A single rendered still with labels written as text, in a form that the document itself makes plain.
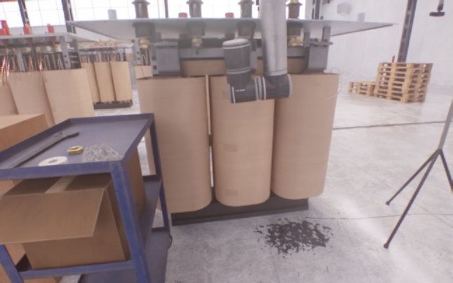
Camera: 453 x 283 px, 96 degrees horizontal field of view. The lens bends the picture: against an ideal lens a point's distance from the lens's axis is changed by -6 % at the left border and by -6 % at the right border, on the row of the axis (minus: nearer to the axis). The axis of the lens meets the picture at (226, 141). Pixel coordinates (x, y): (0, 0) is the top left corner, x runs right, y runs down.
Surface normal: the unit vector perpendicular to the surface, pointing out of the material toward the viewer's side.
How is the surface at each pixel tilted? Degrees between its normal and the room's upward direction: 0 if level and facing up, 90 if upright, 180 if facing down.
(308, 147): 90
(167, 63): 90
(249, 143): 90
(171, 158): 90
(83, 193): 26
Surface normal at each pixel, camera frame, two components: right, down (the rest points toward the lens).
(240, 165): 0.18, 0.33
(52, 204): 0.05, -0.70
